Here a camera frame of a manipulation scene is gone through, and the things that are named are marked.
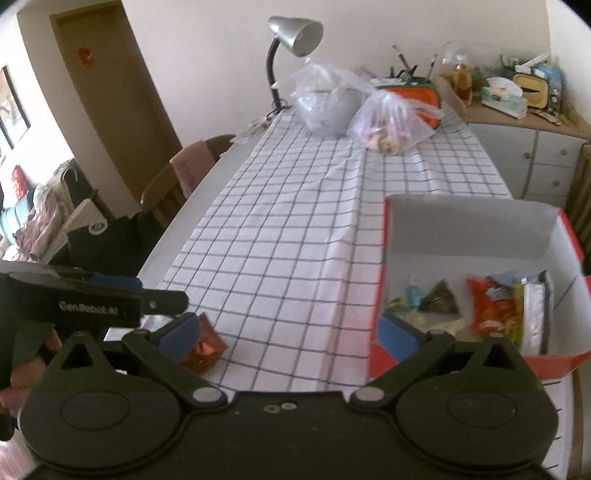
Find brown foil snack bag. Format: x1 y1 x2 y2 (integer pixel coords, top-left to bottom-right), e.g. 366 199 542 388
181 314 228 375

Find green pen holder brushes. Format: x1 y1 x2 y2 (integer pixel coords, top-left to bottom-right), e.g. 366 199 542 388
392 45 438 86

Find silver foil snack bag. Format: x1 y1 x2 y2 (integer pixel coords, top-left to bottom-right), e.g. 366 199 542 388
489 270 554 356

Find white sideboard cabinet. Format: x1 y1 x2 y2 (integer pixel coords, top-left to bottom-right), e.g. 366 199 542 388
435 71 591 209

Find orange lidded container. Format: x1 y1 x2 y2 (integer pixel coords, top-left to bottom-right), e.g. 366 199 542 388
386 86 443 129

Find brown wooden door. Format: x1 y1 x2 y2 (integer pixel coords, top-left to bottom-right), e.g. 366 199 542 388
50 1 181 200

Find silver desk lamp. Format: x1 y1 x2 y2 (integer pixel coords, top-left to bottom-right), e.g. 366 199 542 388
266 16 325 114

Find green white snack packet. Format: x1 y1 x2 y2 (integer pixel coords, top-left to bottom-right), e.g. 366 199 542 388
386 297 411 315

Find white tissue box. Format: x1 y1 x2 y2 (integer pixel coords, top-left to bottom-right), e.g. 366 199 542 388
481 77 528 120

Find clear plastic bag pink contents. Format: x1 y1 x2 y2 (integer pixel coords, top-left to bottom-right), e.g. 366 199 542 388
346 89 444 156

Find black bag white logo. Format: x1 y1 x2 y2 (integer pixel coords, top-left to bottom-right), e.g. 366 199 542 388
67 212 164 277

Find light blue snack packet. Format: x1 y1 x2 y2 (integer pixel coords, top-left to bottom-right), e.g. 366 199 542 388
407 284 423 309

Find clear plastic bag grey contents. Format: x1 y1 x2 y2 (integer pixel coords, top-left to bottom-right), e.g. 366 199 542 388
290 58 375 138

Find glass jar orange contents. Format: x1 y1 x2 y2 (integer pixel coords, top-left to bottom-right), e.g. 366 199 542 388
441 42 473 106

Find cream snack packet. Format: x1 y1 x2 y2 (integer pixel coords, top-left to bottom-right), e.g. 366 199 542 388
406 312 468 337

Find red cardboard box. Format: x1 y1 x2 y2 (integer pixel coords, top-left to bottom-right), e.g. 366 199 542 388
369 195 590 380

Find wooden chair black seat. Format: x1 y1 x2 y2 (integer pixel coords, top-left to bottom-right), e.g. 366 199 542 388
565 143 591 276

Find dark triangular snack packet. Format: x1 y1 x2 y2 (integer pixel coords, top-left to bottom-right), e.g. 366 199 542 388
419 280 461 318

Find person left hand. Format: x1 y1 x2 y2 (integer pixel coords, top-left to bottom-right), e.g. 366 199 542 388
0 354 46 416

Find red crispy snack bag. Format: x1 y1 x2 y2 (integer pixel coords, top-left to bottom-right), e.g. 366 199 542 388
466 277 524 346

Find wooden chair pink cloth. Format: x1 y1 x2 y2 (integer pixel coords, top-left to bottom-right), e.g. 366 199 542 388
140 134 235 229

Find white black grid tablecloth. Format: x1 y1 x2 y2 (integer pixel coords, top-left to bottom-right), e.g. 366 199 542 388
103 98 576 480

